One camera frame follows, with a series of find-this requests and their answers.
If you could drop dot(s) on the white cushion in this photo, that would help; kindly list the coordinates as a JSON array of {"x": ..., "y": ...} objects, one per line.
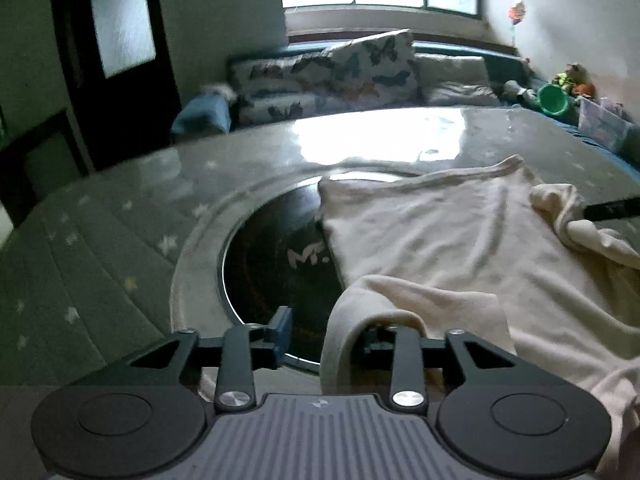
[{"x": 457, "y": 80}]

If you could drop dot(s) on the dark wooden console table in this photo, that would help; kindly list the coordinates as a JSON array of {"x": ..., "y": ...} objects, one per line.
[{"x": 15, "y": 185}]

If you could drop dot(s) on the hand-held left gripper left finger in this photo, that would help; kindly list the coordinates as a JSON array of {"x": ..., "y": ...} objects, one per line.
[{"x": 282, "y": 332}]

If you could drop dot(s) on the grey soft toy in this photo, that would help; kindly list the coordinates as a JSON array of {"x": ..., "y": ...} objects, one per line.
[{"x": 517, "y": 92}]

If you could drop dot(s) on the teal sofa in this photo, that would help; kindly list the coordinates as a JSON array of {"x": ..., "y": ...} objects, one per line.
[{"x": 500, "y": 57}]

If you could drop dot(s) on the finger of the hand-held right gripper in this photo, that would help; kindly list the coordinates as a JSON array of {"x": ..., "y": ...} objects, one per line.
[{"x": 615, "y": 209}]

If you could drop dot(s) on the colourful plush toy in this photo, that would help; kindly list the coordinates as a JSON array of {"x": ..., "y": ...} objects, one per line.
[{"x": 572, "y": 80}]

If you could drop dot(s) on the cream knit garment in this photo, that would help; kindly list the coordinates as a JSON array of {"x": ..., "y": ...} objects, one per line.
[{"x": 425, "y": 240}]

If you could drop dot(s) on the butterfly print cushion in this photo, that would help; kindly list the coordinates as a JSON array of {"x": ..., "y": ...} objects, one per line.
[
  {"x": 280, "y": 90},
  {"x": 370, "y": 70}
]

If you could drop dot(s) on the dark door with frosted glass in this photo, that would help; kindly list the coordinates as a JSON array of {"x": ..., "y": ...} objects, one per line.
[{"x": 150, "y": 110}]

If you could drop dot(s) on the clear plastic storage box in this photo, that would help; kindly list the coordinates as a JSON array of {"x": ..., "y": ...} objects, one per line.
[{"x": 602, "y": 122}]

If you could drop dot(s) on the colourful pinwheel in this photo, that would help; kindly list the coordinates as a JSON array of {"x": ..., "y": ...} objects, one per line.
[{"x": 517, "y": 12}]

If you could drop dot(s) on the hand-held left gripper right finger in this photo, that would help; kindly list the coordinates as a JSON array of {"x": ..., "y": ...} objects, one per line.
[{"x": 377, "y": 344}]

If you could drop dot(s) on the green plastic bucket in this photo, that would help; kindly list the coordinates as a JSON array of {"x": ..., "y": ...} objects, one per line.
[{"x": 554, "y": 101}]

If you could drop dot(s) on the blue cushion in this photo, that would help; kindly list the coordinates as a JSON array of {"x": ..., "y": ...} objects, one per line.
[{"x": 202, "y": 115}]

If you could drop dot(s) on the round black induction cooktop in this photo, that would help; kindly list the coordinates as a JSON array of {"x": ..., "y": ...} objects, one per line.
[{"x": 270, "y": 260}]

